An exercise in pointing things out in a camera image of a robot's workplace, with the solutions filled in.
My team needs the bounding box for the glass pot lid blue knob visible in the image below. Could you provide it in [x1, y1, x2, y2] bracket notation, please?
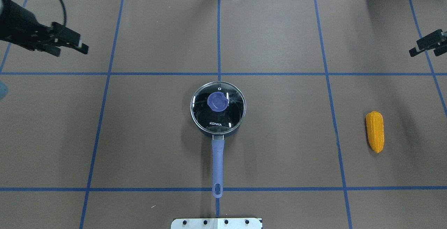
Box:
[190, 81, 247, 136]

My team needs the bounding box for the dark blue saucepan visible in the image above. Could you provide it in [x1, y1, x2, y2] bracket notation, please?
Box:
[190, 81, 247, 199]

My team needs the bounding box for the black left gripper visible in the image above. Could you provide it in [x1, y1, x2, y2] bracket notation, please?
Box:
[1, 1, 89, 57]

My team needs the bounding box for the yellow corn cob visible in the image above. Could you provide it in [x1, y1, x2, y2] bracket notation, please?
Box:
[365, 111, 384, 153]

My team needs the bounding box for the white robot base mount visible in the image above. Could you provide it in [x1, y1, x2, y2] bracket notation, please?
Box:
[170, 218, 263, 229]

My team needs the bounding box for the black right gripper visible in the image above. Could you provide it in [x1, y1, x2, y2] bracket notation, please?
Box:
[409, 30, 447, 57]

